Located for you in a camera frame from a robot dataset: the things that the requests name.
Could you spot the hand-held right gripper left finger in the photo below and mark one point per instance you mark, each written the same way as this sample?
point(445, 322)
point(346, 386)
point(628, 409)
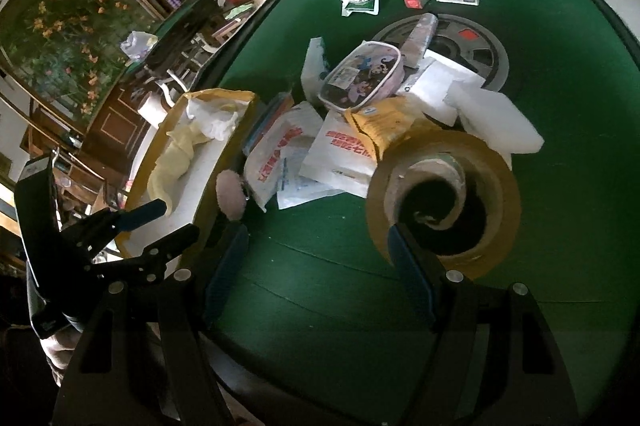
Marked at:
point(227, 263)

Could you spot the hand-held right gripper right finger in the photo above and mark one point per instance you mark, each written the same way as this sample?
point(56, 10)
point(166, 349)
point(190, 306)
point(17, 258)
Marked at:
point(411, 266)

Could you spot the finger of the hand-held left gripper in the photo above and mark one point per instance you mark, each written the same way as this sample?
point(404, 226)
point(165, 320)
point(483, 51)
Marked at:
point(142, 212)
point(167, 246)

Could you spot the yellow cardboard box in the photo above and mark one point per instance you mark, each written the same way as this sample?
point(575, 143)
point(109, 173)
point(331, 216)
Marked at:
point(197, 186)

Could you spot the white red-print plastic bag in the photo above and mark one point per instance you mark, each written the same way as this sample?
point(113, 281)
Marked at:
point(340, 155)

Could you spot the pink fluffy pompom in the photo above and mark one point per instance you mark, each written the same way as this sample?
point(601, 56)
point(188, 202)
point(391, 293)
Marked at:
point(230, 195)

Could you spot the white blue-print packet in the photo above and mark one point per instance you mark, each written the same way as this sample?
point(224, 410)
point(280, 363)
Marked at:
point(300, 193)

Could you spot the large brown tape roll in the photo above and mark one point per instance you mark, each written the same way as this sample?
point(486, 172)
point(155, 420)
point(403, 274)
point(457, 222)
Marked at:
point(495, 186)

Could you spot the crumpled white plastic bag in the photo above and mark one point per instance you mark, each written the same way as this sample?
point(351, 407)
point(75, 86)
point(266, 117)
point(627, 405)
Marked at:
point(212, 115)

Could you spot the wide white red-print bag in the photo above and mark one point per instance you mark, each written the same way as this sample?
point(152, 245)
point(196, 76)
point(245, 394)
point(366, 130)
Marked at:
point(277, 145)

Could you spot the yellow padded envelope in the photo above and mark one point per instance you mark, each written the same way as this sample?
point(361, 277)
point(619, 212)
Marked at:
point(387, 120)

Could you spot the blue flat package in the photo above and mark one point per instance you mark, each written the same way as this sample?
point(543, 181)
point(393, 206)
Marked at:
point(265, 120)

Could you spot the white foam sheet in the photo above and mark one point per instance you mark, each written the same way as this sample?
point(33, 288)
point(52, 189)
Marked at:
point(500, 115)

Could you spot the white padded envelope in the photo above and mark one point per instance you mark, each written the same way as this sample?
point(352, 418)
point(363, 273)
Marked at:
point(435, 85)

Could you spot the dark chair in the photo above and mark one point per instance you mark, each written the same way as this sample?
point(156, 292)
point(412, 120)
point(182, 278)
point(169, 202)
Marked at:
point(182, 30)

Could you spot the light blue packet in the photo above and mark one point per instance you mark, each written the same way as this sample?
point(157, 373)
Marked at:
point(314, 65)

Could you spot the round table centre console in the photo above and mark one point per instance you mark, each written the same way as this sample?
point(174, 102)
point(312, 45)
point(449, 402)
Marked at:
point(480, 50)

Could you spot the patterned wrapped packet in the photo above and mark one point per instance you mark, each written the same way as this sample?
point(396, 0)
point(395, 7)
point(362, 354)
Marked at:
point(422, 38)

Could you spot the flower wall painting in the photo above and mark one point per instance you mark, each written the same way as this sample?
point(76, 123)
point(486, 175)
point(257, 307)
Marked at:
point(70, 25)

